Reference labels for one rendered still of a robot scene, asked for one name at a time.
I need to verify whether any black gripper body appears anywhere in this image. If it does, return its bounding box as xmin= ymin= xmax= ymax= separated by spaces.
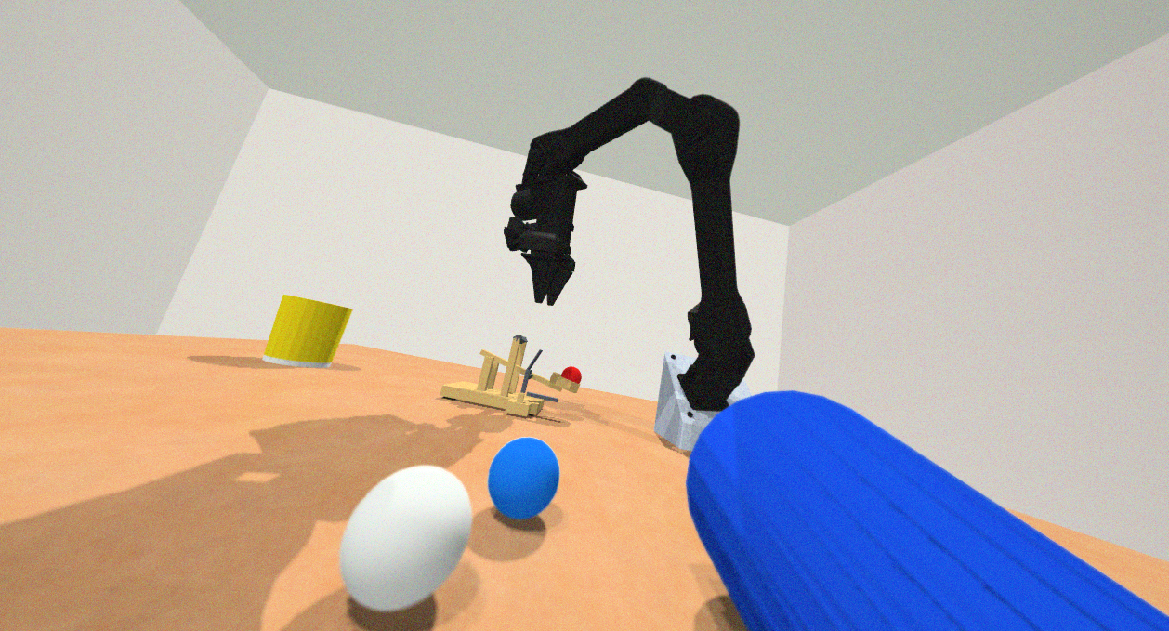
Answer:
xmin=518 ymin=209 xmax=575 ymax=272

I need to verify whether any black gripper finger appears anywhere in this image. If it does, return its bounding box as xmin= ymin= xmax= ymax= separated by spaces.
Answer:
xmin=546 ymin=269 xmax=572 ymax=306
xmin=521 ymin=254 xmax=562 ymax=303

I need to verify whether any blue rounded cylinder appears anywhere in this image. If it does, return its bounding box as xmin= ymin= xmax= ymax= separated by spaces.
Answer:
xmin=686 ymin=391 xmax=1169 ymax=631

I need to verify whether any yellow cup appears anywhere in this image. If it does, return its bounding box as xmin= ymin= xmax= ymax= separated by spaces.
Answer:
xmin=262 ymin=294 xmax=352 ymax=368

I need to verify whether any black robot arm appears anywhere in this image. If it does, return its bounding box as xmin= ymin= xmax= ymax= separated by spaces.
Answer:
xmin=504 ymin=77 xmax=755 ymax=412

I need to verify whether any blue ball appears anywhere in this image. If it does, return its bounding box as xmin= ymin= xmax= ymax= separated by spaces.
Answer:
xmin=487 ymin=438 xmax=560 ymax=519

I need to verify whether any white egg-shaped object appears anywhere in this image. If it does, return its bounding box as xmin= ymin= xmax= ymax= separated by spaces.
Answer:
xmin=339 ymin=467 xmax=472 ymax=611

